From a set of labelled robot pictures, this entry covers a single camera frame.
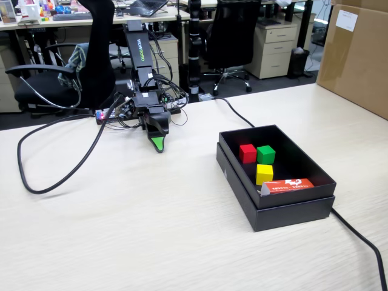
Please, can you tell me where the thick black looped cable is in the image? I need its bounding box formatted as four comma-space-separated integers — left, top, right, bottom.
16, 95, 125, 195

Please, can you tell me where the black keyboard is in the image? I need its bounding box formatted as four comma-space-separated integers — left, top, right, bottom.
52, 12, 93, 22

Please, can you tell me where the black office chair with armrests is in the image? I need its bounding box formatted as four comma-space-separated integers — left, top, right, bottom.
5, 0, 118, 119

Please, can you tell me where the black box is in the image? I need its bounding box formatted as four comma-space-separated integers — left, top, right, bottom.
216, 124, 338, 233

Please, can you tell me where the black laptop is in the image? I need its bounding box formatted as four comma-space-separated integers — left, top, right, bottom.
125, 0, 169, 18

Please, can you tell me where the black jointed pole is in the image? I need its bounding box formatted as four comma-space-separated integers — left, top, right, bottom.
187, 0, 204, 102

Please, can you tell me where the picture frame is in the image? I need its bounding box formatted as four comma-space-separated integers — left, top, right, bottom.
0, 0, 18, 25

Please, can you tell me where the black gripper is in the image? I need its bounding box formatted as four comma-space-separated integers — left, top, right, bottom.
132, 92, 172, 154

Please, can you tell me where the beige office desk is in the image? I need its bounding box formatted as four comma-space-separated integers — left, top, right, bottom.
0, 5, 192, 32

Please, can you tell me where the red cube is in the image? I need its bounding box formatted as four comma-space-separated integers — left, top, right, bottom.
238, 144, 258, 164

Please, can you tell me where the orange carton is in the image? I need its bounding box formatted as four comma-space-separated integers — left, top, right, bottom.
257, 178, 315, 197

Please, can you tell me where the green cube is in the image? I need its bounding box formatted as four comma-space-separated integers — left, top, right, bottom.
256, 145, 276, 166

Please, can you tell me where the white desk device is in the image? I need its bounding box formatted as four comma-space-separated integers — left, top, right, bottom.
17, 4, 42, 26

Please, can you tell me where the beige drawer pedestal with lock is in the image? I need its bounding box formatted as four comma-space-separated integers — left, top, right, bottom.
244, 22, 299, 80

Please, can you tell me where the yellow cube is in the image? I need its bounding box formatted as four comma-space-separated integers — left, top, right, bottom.
255, 164, 274, 186

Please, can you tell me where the striped cloth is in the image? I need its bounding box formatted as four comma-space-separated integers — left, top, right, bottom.
57, 42, 90, 92

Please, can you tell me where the large cardboard box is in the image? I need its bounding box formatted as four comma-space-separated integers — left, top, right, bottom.
315, 0, 388, 121

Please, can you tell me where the black trash bin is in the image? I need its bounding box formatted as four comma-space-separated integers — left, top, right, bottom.
287, 47, 311, 80

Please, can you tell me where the beige cabinet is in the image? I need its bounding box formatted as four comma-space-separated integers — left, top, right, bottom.
0, 54, 22, 113

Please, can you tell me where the controller board with red light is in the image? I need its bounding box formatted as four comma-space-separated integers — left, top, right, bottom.
95, 104, 122, 125

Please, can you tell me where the black mesh office chair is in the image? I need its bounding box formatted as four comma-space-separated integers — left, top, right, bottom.
201, 0, 263, 96

